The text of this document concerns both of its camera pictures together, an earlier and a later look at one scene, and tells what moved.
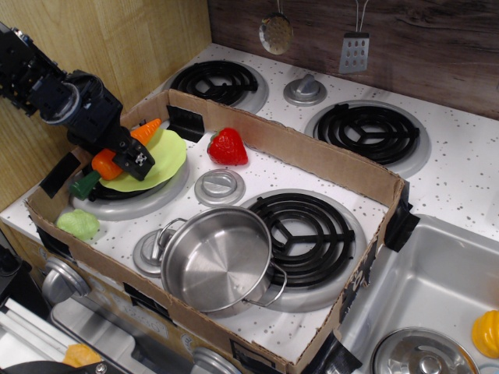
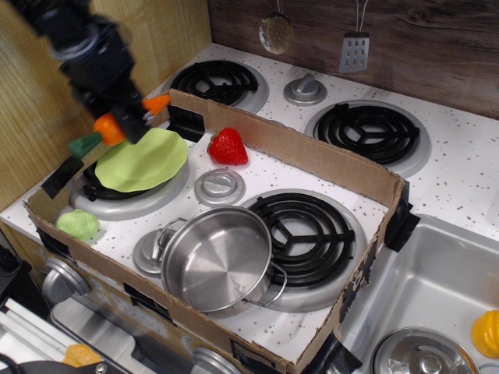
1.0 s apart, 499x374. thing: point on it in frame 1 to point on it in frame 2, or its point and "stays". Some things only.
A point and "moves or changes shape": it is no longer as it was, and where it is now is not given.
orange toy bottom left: [79, 355] stays
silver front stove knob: [148, 252] stays
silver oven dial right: [206, 361] stays
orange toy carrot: [104, 165] moves or changes shape
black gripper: [92, 117] to [98, 66]
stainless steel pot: [219, 259] stays
